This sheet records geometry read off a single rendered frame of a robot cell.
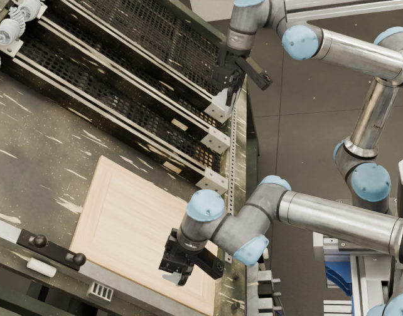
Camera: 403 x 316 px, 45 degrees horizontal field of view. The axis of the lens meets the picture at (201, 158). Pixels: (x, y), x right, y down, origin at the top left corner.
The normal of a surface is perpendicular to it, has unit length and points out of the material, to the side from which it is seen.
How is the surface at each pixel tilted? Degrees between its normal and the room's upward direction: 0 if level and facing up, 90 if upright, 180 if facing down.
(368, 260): 0
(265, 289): 0
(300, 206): 25
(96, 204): 50
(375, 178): 7
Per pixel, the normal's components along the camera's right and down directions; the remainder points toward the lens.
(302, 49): 0.14, 0.64
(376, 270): -0.22, -0.72
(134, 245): 0.61, -0.55
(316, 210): -0.49, -0.40
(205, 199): 0.26, -0.66
